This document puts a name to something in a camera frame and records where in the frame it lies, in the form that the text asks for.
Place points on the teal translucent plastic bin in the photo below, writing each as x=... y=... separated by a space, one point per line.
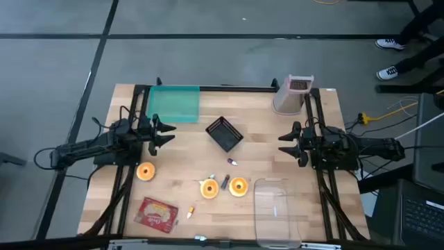
x=173 y=104

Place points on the person's leg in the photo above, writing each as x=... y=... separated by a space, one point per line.
x=419 y=21
x=419 y=57

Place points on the clear plastic bin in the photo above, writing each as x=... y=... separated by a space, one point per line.
x=277 y=225

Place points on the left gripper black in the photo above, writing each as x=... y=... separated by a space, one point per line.
x=152 y=135

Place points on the red snack packet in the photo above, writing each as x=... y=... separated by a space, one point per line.
x=156 y=214

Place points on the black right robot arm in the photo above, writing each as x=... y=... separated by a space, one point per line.
x=367 y=146

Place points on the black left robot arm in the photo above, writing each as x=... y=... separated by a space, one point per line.
x=83 y=147

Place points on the dark marker pen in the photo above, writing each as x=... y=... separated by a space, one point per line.
x=225 y=182

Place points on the small orange bottle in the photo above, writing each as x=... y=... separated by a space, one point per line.
x=190 y=212

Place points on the silver camera mount knob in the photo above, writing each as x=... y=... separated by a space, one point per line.
x=200 y=238

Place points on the pink and steel box grater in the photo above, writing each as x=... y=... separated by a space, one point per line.
x=289 y=100

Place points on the small dark labelled bottle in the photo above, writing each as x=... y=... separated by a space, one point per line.
x=211 y=177

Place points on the black floor stand foot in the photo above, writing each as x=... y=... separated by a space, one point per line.
x=406 y=89

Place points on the black laptop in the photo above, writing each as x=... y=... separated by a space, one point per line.
x=419 y=215

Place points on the small purple bottle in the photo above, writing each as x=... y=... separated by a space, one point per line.
x=231 y=162

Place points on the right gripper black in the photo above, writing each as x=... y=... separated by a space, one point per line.
x=306 y=149

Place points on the black slotted plastic basket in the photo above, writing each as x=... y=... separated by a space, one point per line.
x=224 y=134

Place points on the grey chair leg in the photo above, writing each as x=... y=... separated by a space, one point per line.
x=10 y=159

